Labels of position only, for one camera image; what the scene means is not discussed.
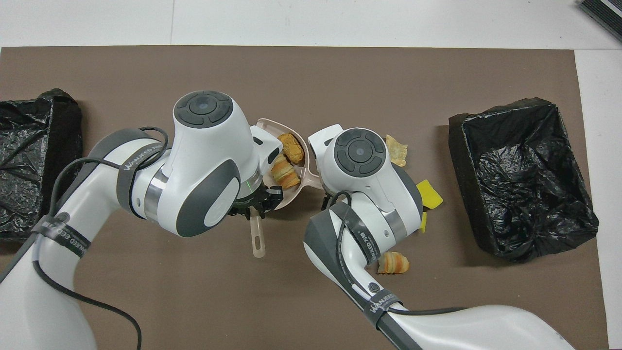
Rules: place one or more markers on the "brown bread roll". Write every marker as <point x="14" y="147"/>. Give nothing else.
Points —
<point x="292" y="148"/>

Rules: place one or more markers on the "brown table mat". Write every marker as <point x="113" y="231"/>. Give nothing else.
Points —
<point x="194" y="301"/>

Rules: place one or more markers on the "yellow sponge piece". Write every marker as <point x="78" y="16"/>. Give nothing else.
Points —
<point x="430" y="194"/>
<point x="423" y="221"/>

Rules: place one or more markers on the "beige brush with black bristles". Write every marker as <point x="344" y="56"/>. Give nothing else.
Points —
<point x="258" y="240"/>

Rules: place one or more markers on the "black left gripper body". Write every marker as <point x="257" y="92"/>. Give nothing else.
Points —
<point x="248" y="204"/>

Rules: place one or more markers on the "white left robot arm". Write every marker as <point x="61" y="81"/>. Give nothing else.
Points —
<point x="204" y="160"/>

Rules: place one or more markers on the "pale striped bread chunk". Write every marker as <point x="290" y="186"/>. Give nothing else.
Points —
<point x="285" y="172"/>

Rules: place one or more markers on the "orange striped croissant piece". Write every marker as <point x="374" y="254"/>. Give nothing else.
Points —
<point x="392" y="263"/>

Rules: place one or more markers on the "beige plastic dustpan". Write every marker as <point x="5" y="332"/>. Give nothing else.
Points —
<point x="291" y="194"/>

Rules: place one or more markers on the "bin lined with black bag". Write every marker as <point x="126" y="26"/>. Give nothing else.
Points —
<point x="43" y="160"/>
<point x="525" y="180"/>

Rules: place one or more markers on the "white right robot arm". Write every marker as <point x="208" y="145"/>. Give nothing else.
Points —
<point x="362" y="165"/>

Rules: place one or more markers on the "dark ribbed device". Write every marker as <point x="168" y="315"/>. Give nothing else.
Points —
<point x="602" y="12"/>

